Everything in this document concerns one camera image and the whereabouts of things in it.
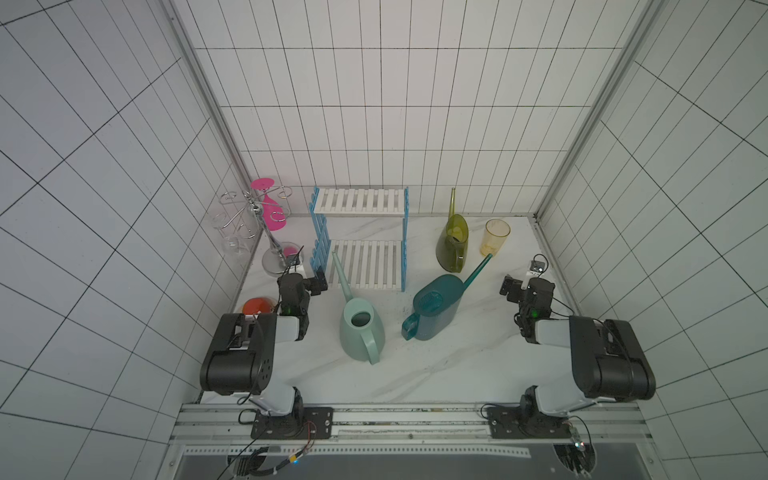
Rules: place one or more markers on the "beige bowl with red fruit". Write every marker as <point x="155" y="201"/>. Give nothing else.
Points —
<point x="258" y="305"/>

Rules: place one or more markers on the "pink plastic goblet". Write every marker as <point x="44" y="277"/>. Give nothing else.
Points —
<point x="273" y="213"/>

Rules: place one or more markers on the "mint green watering can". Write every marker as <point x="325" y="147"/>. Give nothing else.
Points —
<point x="362" y="335"/>

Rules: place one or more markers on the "chrome cup holder stand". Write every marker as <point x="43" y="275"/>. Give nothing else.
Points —
<point x="273" y="261"/>

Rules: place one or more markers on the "blue white slatted shelf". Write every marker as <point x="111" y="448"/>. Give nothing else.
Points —
<point x="366" y="229"/>

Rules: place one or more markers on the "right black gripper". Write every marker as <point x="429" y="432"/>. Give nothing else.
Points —
<point x="516" y="289"/>

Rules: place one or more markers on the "teal translucent watering can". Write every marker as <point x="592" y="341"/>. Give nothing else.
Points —
<point x="435" y="305"/>

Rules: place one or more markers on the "aluminium mounting rail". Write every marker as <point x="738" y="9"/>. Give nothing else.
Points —
<point x="405" y="429"/>

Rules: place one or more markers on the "yellow translucent plastic cup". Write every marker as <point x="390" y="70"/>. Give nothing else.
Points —
<point x="495" y="234"/>

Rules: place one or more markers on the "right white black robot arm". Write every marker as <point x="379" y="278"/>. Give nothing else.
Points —
<point x="607" y="364"/>

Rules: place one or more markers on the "olive green watering can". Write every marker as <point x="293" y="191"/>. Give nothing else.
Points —
<point x="452" y="245"/>

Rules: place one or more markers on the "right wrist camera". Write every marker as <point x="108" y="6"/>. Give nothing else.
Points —
<point x="539" y="265"/>

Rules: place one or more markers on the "clear glass on stand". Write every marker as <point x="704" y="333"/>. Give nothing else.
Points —
<point x="228" y="226"/>

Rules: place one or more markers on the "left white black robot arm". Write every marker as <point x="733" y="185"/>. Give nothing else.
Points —
<point x="240" y="358"/>

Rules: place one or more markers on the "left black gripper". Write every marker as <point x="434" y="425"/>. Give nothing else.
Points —
<point x="315" y="286"/>

